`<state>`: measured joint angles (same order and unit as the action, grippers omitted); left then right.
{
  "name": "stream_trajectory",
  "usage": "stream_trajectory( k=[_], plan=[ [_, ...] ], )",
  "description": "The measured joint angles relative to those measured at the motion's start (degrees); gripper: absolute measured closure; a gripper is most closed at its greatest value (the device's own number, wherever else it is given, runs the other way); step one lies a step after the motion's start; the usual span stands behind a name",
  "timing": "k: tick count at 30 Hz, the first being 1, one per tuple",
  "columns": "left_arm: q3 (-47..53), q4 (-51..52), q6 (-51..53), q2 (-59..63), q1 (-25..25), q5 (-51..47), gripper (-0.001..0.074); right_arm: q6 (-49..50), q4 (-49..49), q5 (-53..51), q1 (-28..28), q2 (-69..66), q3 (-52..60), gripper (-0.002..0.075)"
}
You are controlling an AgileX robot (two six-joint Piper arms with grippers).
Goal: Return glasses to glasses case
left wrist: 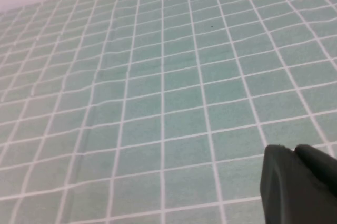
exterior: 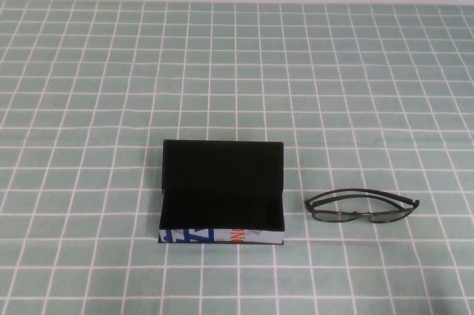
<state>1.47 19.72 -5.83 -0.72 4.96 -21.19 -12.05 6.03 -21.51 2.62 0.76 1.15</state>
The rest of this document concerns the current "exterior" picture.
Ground black printed glasses case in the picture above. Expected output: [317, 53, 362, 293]
[158, 139, 287, 246]

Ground dark framed glasses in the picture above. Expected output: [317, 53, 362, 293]
[304, 188, 421, 226]

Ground green white checked tablecloth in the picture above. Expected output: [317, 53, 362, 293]
[0, 0, 474, 315]

